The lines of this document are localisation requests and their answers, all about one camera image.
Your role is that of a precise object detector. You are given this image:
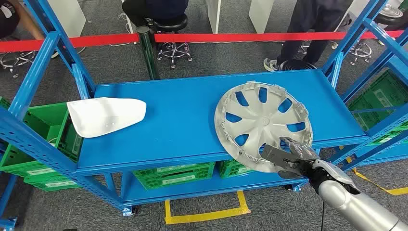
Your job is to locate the black ribbed disc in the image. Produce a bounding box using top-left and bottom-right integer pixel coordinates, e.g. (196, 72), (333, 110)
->
(279, 59), (318, 71)

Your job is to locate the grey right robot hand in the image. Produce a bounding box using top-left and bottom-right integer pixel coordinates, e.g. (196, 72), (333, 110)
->
(260, 137), (319, 181)

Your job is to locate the open green plastic crate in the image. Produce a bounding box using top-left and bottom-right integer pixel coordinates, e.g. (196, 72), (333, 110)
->
(0, 102), (84, 178)

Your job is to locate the black round stool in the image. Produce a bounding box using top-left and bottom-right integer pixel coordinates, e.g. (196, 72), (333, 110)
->
(349, 3), (408, 66)
(152, 14), (193, 69)

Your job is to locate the white plastic car panel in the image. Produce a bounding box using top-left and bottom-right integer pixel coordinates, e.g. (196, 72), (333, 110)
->
(66, 97), (147, 139)

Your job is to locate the silver ribbed disc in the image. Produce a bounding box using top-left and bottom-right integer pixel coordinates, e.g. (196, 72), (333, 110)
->
(379, 3), (403, 18)

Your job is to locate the chrome star stool base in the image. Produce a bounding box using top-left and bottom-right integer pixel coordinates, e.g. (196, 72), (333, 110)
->
(0, 50), (36, 79)

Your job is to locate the dark green barrier post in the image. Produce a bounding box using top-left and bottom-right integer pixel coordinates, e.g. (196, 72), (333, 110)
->
(137, 25), (160, 80)

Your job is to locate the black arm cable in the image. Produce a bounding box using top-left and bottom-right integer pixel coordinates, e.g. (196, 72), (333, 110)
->
(319, 201), (326, 231)

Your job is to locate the person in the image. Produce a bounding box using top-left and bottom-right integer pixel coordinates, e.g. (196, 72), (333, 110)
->
(122, 0), (189, 28)
(0, 0), (45, 40)
(263, 0), (355, 72)

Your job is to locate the red barrier belt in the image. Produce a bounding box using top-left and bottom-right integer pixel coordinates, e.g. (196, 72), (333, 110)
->
(0, 33), (140, 53)
(154, 30), (405, 44)

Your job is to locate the silver plastic wheel hubcap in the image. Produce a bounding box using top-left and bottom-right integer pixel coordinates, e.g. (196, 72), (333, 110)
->
(214, 80), (314, 174)

